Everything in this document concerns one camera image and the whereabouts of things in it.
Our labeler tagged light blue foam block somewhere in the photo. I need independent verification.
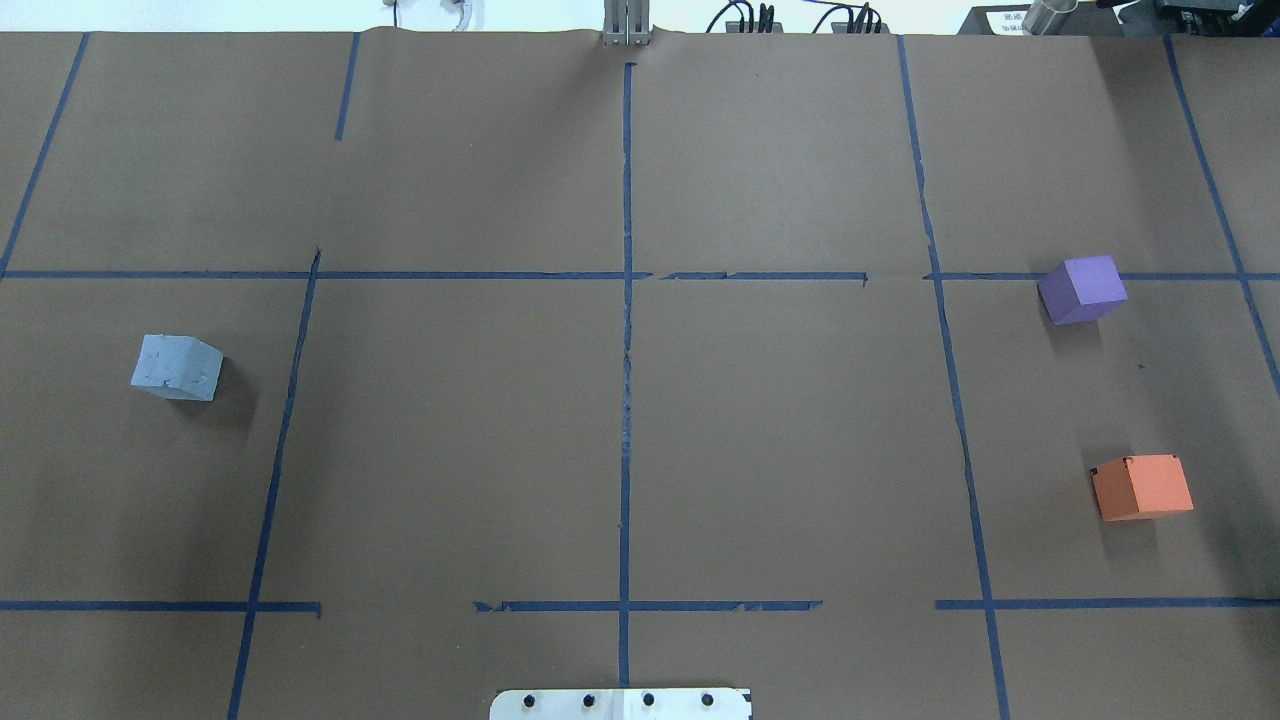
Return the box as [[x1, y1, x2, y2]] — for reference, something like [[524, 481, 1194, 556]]
[[131, 334, 225, 402]]

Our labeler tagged purple foam block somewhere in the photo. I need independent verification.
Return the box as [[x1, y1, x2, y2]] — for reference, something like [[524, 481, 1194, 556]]
[[1037, 255, 1129, 325]]

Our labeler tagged orange foam block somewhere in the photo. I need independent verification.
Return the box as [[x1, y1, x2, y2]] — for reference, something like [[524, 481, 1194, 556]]
[[1091, 454, 1196, 521]]

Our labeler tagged aluminium frame post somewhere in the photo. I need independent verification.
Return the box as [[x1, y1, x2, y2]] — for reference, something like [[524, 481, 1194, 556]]
[[602, 0, 652, 47]]

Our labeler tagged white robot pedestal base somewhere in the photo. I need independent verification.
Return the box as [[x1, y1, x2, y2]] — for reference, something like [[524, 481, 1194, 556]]
[[489, 687, 754, 719]]

